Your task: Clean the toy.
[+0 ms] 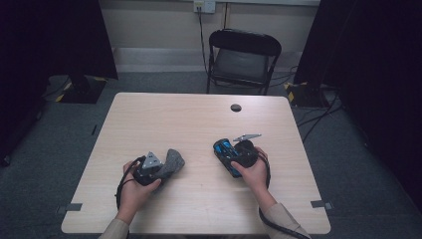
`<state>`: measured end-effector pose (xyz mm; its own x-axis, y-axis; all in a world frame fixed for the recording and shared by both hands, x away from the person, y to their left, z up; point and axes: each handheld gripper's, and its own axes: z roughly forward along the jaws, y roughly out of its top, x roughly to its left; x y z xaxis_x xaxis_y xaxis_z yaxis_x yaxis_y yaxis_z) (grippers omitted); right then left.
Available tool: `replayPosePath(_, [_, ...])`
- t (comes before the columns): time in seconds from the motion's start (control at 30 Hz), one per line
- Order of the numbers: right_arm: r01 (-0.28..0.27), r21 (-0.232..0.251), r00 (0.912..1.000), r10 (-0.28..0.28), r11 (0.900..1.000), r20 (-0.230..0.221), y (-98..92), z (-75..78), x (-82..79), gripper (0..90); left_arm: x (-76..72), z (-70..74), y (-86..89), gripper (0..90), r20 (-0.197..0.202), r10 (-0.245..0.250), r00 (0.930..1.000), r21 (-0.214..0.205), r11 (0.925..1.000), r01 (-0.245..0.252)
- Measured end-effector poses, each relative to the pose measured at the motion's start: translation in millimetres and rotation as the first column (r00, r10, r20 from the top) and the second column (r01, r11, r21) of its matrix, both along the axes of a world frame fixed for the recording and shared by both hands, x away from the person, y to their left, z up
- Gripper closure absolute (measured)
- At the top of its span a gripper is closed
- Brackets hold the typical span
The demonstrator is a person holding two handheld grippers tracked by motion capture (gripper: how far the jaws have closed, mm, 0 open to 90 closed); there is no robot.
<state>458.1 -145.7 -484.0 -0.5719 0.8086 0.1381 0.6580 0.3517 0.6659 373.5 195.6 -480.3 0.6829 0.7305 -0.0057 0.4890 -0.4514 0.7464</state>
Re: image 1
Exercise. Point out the person's right hand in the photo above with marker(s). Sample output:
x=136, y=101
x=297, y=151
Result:
x=255, y=177

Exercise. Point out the black folding chair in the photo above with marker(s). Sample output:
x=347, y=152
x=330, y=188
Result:
x=244, y=63

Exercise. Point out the white wall socket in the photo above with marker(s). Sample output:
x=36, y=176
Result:
x=204, y=6

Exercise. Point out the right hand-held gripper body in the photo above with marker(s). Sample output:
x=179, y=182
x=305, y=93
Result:
x=247, y=154

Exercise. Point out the person's left hand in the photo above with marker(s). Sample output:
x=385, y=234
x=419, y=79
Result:
x=134, y=195

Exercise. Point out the black stand base yellow tape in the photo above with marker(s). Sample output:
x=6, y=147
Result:
x=83, y=91
x=307, y=96

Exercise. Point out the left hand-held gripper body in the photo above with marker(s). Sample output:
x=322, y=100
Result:
x=149, y=167

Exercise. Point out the grey tape strip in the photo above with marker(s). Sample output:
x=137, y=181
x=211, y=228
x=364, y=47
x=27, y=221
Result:
x=71, y=207
x=320, y=204

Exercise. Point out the black table grommet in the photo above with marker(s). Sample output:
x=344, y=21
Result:
x=236, y=108

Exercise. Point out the blue toy car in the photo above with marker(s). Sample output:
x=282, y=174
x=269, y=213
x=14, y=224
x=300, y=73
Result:
x=227, y=156

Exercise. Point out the grey speckled cloth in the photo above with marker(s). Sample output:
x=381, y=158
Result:
x=170, y=164

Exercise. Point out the black curtain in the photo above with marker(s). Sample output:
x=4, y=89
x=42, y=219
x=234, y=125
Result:
x=375, y=66
x=40, y=40

